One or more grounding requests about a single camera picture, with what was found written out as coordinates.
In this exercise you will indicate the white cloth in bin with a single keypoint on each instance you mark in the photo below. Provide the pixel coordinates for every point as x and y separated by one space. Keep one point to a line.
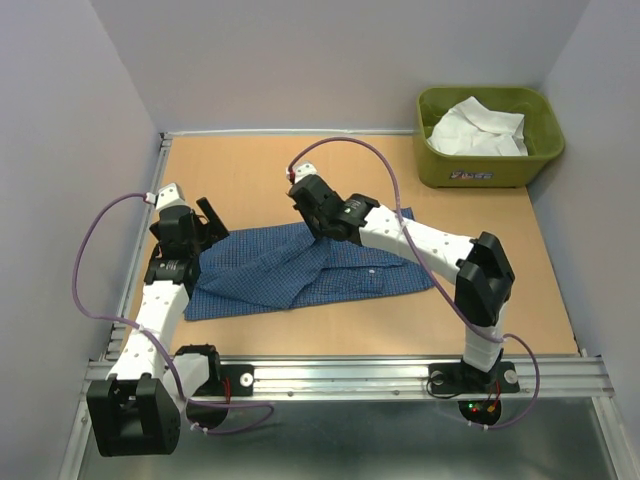
471 129

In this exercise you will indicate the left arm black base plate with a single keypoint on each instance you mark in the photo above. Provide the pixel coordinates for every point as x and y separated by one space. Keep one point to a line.
225 384

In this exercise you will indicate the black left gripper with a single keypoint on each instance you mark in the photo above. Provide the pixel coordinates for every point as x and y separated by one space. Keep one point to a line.
212 231

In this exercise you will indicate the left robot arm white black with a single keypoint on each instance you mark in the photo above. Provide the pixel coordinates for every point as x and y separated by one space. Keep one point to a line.
136 409

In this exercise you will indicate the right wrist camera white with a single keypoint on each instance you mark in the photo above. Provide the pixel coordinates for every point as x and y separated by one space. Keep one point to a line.
302 170

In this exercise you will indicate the green plastic bin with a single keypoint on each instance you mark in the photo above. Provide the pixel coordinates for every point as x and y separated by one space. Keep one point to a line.
543 138

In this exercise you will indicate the blue plaid long sleeve shirt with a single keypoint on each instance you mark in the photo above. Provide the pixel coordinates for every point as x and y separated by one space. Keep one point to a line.
277 268

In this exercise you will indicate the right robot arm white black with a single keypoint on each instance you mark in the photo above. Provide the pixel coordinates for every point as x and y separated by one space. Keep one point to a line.
477 268

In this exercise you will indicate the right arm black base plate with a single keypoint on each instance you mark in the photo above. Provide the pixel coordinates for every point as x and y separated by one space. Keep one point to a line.
448 381

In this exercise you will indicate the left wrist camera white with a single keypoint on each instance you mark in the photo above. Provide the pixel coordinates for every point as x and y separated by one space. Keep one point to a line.
168 196

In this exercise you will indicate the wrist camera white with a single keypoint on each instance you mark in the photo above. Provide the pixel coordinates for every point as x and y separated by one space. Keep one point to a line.
302 170
168 196

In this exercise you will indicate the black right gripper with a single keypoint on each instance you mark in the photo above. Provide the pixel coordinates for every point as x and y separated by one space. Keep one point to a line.
315 229

